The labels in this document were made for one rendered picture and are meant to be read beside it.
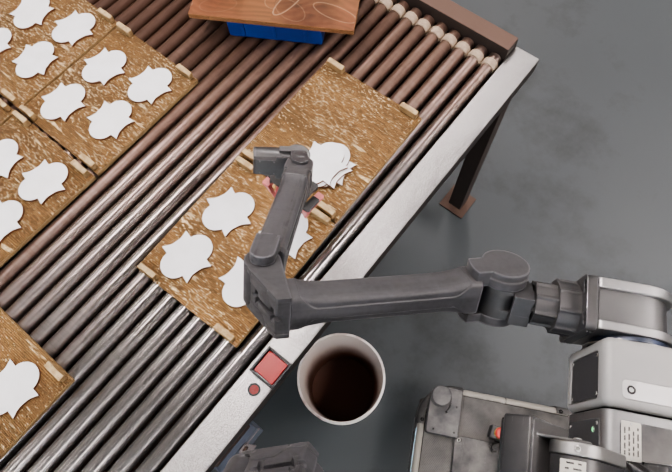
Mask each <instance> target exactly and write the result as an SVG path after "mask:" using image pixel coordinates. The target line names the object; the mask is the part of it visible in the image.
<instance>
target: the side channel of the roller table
mask: <svg viewBox="0 0 672 472"><path fill-rule="evenodd" d="M399 1H400V0H397V3H398V2H399ZM404 1H406V2H407V3H408V4H409V7H410V9H409V11H410V10H411V9H412V8H413V7H416V8H418V9H420V11H421V12H422V17H421V18H423V17H424V16H425V15H426V14H428V15H431V16H432V17H433V18H434V20H435V24H434V25H433V26H435V25H436V24H437V23H438V22H443V23H444V24H446V26H447V28H448V31H447V32H446V34H447V33H449V31H450V30H452V29H455V30H457V31H458V32H459V33H460V35H461V39H460V40H459V41H461V40H462V39H463V38H464V37H469V38H471V39H472V40H473V42H474V47H473V48H472V49H474V48H475V47H476V46H477V45H483V46H485V47H486V49H487V51H488V53H487V55H486V56H485V58H486V57H488V56H489V55H490V53H492V52H494V53H497V54H499V55H500V57H501V62H500V64H499V66H500V65H501V64H502V62H503V61H504V60H505V59H506V58H507V56H508V55H509V54H510V53H511V52H512V50H513V49H514V48H515V46H516V44H517V41H518V38H517V37H516V36H514V35H512V34H510V33H508V32H507V31H505V30H503V29H501V28H499V27H498V26H496V25H494V24H492V23H490V22H489V21H487V20H485V19H483V18H481V17H480V16H478V15H476V14H474V13H473V12H471V11H469V10H467V9H465V8H464V7H462V6H460V5H458V4H456V3H455V2H453V1H451V0H404ZM397 3H396V4H397ZM421 18H420V19H421ZM433 26H432V27H433ZM459 41H458V42H459ZM472 49H471V50H472Z"/></svg>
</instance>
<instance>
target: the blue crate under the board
mask: <svg viewBox="0 0 672 472"><path fill-rule="evenodd" d="M227 25H228V29H229V32H230V35H234V36H244V37H253V38H263V39H272V40H282V41H291V42H301V43H310V44H319V45H321V44H322V43H323V40H324V35H325V32H320V31H311V30H301V29H291V28H282V27H272V26H262V25H253V24H243V23H233V22H227Z"/></svg>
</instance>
